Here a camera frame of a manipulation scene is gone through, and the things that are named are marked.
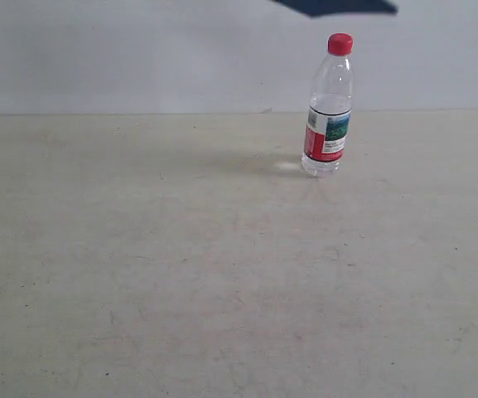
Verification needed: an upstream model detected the blue notebook binder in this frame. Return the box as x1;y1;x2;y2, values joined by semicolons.
274;0;398;18

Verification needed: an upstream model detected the clear plastic water bottle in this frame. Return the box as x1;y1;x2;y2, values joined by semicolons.
302;32;353;177

